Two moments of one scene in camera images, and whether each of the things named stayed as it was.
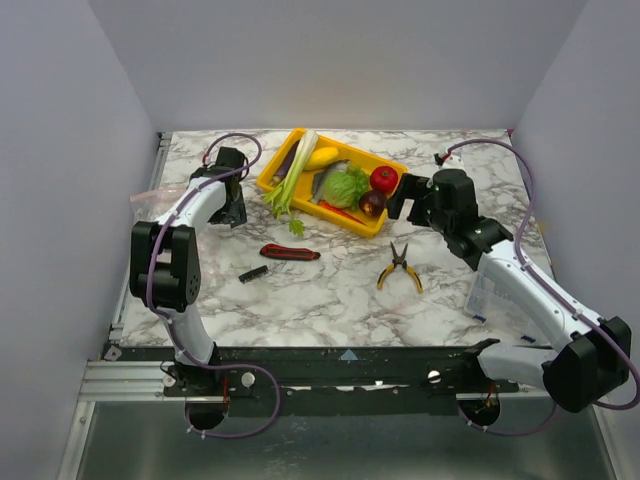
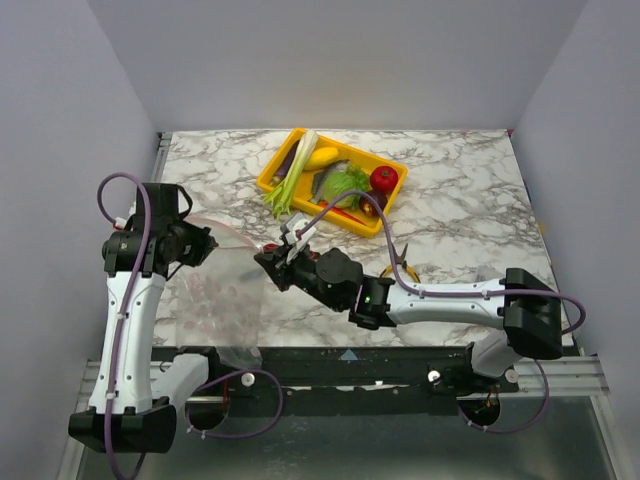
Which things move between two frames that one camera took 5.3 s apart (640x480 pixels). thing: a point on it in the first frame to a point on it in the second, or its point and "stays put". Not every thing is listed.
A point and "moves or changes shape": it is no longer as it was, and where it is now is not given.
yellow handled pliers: [396, 261] stays put
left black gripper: [234, 216] to [204, 244]
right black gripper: [416, 201] to [279, 267]
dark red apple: [372, 203] stays put
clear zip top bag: [152, 205] moves or changes shape
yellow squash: [321, 156] stays put
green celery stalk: [280, 198] stays put
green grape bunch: [360, 180] stays put
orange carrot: [342, 213] stays put
